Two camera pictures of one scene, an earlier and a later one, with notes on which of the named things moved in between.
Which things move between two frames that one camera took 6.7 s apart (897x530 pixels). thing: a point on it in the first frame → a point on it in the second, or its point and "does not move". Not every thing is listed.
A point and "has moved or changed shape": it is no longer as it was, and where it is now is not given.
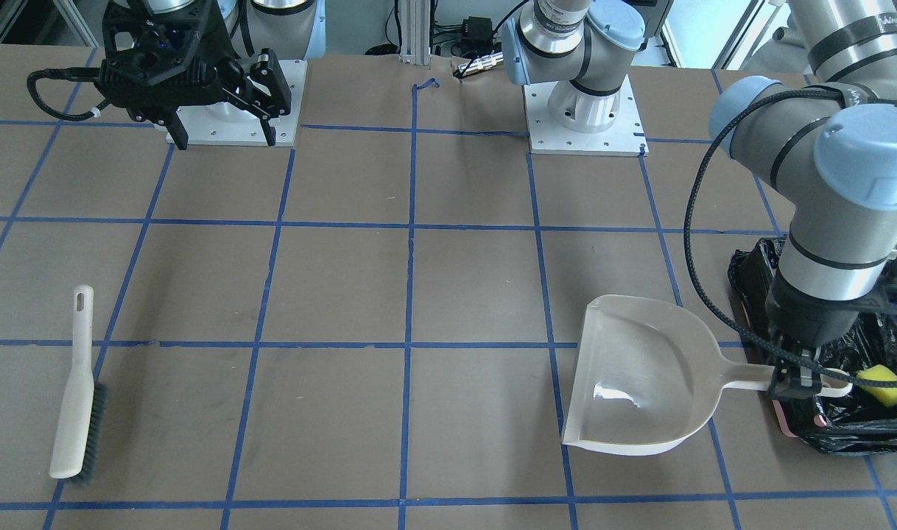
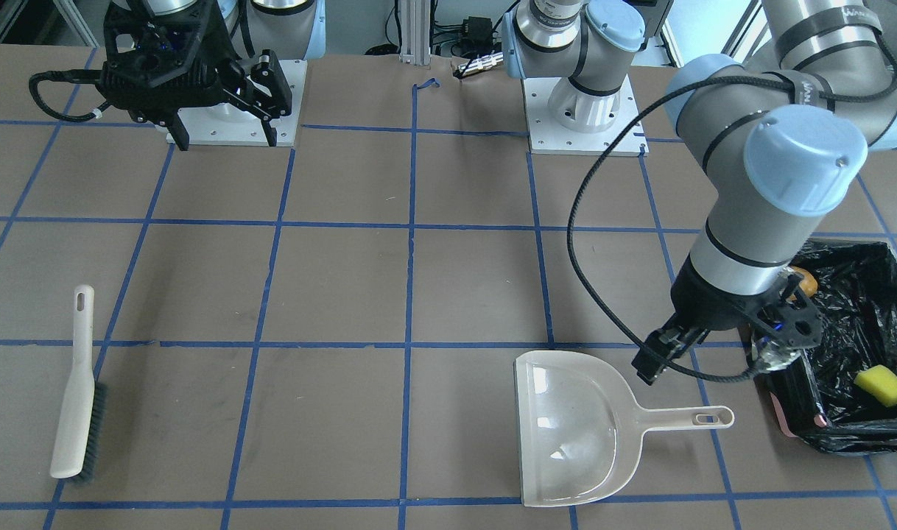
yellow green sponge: x=889 y=396 does not move
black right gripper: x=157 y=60 does not move
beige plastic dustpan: x=649 y=372 has moved or changed shape
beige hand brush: x=82 y=430 does not move
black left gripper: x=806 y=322 → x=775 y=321
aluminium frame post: x=415 y=32 does not move
